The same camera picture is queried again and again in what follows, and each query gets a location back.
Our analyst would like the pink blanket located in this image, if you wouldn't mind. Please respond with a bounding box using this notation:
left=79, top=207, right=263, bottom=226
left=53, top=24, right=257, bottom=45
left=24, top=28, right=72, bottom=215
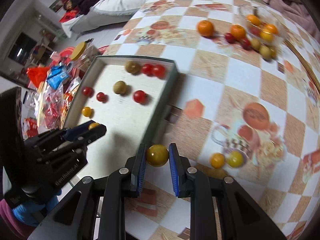
left=263, top=0, right=319, bottom=42

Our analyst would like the orange cherry tomato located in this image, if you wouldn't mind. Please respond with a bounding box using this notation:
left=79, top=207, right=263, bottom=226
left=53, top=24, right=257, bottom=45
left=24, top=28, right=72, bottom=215
left=210, top=153, right=225, bottom=168

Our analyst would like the red cherry tomato in tray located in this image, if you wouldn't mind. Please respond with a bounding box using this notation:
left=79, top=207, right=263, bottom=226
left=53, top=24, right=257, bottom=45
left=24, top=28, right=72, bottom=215
left=96, top=92, right=107, bottom=102
left=152, top=64, right=166, bottom=79
left=141, top=63, right=153, bottom=76
left=82, top=86, right=94, bottom=97

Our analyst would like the brown longan in tray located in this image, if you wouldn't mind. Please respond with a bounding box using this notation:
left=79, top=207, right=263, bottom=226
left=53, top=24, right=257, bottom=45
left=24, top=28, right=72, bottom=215
left=124, top=61, right=141, bottom=74

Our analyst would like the brown longan fruit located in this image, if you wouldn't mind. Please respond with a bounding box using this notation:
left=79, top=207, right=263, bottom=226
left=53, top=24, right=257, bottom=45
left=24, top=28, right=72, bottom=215
left=259, top=45, right=272, bottom=61
left=113, top=81, right=128, bottom=95
left=251, top=38, right=261, bottom=51

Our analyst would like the pile of red snack bags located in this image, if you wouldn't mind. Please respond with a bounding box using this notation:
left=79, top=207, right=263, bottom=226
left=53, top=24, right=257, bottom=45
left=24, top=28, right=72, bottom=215
left=22, top=63, right=84, bottom=139

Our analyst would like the yellow cherry tomato in tray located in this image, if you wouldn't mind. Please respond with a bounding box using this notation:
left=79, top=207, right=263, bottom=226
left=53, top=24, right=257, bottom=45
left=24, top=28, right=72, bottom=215
left=81, top=106, right=93, bottom=118

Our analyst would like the blue gloved hand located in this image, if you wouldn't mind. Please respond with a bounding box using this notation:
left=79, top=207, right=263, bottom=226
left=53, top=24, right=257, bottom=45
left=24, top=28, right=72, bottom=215
left=12, top=196, right=59, bottom=227

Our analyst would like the plastic jar with yellow lid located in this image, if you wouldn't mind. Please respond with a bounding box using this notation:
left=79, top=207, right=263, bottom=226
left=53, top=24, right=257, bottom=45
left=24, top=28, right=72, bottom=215
left=69, top=38, right=101, bottom=72

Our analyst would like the blue snack packet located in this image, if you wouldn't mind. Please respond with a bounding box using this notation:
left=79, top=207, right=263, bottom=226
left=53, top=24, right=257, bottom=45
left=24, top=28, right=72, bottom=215
left=46, top=64, right=70, bottom=90

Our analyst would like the red cherry tomato on table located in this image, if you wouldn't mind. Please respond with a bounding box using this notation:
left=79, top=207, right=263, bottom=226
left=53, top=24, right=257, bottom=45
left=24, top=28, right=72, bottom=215
left=133, top=90, right=146, bottom=104

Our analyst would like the small orange mandarin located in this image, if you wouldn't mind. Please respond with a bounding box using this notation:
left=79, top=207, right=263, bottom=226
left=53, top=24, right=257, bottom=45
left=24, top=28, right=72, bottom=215
left=196, top=20, right=215, bottom=37

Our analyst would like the white shallow tray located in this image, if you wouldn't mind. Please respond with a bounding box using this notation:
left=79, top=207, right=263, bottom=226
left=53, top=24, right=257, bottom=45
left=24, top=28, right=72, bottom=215
left=64, top=55, right=178, bottom=179

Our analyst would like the long wooden stick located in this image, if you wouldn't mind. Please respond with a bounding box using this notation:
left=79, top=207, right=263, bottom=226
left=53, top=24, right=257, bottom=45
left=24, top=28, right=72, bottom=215
left=284, top=38, right=320, bottom=93

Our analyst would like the yellow cherry tomato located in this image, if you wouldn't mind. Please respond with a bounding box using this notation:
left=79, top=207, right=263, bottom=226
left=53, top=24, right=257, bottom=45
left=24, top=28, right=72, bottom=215
left=81, top=106, right=93, bottom=118
left=88, top=122, right=100, bottom=130
left=146, top=144, right=169, bottom=167
left=226, top=151, right=244, bottom=168

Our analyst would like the large orange mandarin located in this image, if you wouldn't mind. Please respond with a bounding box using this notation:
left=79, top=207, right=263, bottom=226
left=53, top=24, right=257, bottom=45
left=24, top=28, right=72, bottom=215
left=229, top=24, right=246, bottom=40

